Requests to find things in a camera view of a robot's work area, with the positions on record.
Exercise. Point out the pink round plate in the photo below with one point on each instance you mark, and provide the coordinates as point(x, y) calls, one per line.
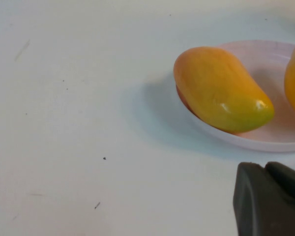
point(268, 73)

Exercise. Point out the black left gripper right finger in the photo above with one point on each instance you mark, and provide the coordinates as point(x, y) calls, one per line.
point(290, 182)

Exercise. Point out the orange-tinted yellow mango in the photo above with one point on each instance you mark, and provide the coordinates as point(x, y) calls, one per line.
point(216, 88)

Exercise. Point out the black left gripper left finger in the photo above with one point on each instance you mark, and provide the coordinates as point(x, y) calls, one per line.
point(258, 204)

